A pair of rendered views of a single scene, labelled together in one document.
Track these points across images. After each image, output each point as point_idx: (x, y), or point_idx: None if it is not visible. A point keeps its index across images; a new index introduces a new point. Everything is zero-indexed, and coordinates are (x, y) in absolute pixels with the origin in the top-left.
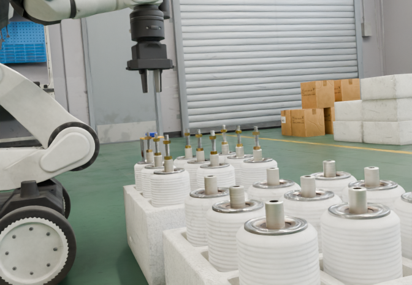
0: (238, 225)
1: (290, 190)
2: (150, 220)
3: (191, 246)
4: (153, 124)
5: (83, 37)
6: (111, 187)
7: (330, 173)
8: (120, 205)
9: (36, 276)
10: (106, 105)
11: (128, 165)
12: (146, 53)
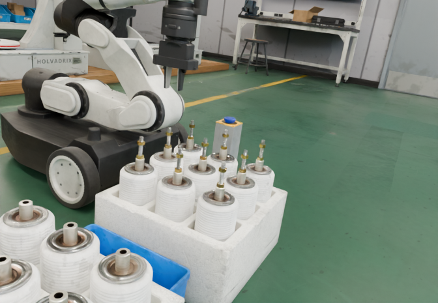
0: None
1: (51, 257)
2: (97, 202)
3: None
4: None
5: None
6: (289, 141)
7: (115, 264)
8: (253, 163)
9: (70, 195)
10: (407, 53)
11: (352, 123)
12: (165, 50)
